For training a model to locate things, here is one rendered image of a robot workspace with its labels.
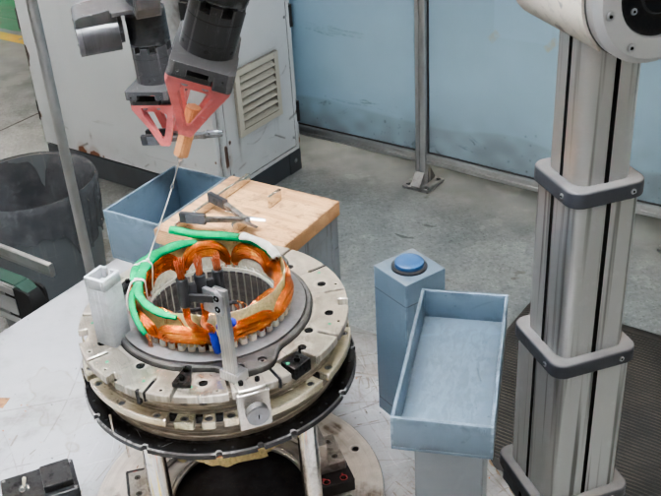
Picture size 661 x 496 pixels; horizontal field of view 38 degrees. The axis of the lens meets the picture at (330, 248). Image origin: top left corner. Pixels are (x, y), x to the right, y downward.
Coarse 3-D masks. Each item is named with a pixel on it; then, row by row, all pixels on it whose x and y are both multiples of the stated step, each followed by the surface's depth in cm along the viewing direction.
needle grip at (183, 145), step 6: (186, 108) 100; (192, 108) 100; (198, 108) 100; (186, 114) 100; (192, 114) 100; (186, 120) 100; (192, 120) 100; (180, 138) 101; (186, 138) 101; (192, 138) 102; (180, 144) 102; (186, 144) 102; (174, 150) 103; (180, 150) 102; (186, 150) 102; (180, 156) 103; (186, 156) 103
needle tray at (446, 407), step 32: (416, 320) 115; (448, 320) 122; (480, 320) 121; (416, 352) 116; (448, 352) 116; (480, 352) 115; (416, 384) 111; (448, 384) 111; (480, 384) 110; (416, 416) 106; (448, 416) 106; (480, 416) 106; (416, 448) 102; (448, 448) 101; (480, 448) 100; (416, 480) 114; (448, 480) 113; (480, 480) 112
